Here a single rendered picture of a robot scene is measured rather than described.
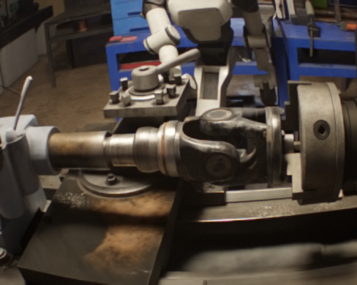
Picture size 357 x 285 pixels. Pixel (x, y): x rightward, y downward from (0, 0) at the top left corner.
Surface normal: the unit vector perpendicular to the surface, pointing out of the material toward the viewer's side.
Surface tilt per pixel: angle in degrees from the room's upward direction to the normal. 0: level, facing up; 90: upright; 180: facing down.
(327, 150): 66
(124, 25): 90
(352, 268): 48
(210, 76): 58
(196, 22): 114
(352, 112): 21
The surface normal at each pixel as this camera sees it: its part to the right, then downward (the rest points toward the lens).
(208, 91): -0.33, -0.08
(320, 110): -0.18, -0.50
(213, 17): -0.10, 0.79
